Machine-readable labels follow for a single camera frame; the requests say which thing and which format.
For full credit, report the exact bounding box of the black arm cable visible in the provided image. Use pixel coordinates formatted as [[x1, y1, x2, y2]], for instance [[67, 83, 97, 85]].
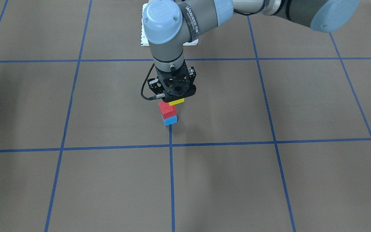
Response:
[[140, 63, 166, 101]]

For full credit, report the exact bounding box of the red wooden block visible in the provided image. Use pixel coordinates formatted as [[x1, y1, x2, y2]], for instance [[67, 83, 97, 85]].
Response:
[[158, 101, 177, 120]]

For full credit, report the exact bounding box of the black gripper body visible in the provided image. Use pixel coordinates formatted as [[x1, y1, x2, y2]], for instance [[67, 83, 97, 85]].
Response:
[[156, 61, 192, 88]]

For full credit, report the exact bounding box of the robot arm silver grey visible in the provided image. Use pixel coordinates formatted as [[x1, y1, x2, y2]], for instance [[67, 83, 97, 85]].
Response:
[[141, 0, 359, 103]]

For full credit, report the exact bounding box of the yellow wooden block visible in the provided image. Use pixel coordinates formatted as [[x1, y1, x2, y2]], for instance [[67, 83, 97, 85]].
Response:
[[166, 81, 187, 105]]

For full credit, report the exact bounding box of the blue wooden block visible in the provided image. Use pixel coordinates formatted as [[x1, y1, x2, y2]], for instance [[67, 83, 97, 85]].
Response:
[[163, 115, 178, 126]]

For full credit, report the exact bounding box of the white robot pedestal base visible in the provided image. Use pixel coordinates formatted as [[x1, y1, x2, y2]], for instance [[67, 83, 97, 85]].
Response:
[[140, 3, 199, 46]]

